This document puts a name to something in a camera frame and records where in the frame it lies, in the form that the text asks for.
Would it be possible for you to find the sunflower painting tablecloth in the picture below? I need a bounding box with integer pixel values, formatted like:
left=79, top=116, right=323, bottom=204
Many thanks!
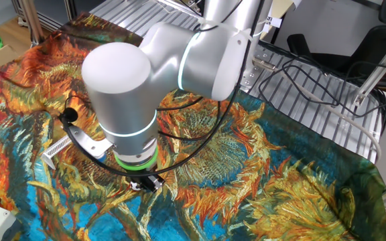
left=0, top=12, right=386, bottom=241

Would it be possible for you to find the black cable bundle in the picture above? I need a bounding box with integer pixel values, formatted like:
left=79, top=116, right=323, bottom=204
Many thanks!
left=258, top=60, right=386, bottom=118

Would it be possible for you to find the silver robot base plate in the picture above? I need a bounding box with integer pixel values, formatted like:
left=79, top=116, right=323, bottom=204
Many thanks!
left=239, top=43, right=281, bottom=93

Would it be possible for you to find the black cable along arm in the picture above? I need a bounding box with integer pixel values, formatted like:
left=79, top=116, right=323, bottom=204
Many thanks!
left=58, top=0, right=267, bottom=178

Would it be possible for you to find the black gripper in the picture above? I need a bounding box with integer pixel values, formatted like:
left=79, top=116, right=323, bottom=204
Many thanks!
left=129, top=172, right=166, bottom=194

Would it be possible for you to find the clear triangular stand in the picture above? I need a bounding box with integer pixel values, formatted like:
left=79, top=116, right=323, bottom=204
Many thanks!
left=41, top=135, right=73, bottom=170

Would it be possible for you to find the grey cable with metal plug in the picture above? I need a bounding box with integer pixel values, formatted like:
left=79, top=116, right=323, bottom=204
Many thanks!
left=252, top=56, right=383, bottom=164

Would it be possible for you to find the white printed tag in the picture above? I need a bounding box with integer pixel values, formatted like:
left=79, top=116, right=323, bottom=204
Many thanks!
left=262, top=15, right=283, bottom=29

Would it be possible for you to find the black office chair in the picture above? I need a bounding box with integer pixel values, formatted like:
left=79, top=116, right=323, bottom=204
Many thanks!
left=286, top=0, right=386, bottom=118

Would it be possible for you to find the aluminium frame post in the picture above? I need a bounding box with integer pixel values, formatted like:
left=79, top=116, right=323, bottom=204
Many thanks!
left=20, top=0, right=46, bottom=47
left=352, top=33, right=386, bottom=108

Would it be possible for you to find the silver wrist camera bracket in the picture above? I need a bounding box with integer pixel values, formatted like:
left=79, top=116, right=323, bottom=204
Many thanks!
left=67, top=125, right=114, bottom=161

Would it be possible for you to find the beige wooden board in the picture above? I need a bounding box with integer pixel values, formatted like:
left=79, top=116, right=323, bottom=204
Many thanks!
left=266, top=0, right=298, bottom=37

